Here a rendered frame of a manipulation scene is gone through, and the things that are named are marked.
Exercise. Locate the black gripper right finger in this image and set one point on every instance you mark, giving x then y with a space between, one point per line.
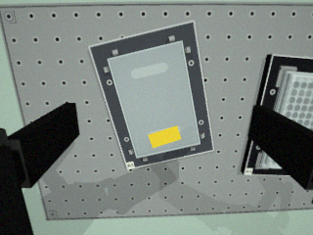
286 142

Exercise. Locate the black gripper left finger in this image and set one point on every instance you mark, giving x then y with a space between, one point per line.
25 156

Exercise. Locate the dark grey rectangular frame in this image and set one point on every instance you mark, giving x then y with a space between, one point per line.
142 41

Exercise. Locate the grey perforated base plate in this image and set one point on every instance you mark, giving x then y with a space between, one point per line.
50 63

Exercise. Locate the clear plastic plate lid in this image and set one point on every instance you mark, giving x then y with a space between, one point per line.
154 92

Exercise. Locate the white multi-well plate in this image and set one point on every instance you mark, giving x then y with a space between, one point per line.
294 100

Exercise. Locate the black rectangular frame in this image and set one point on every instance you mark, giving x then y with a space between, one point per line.
274 68

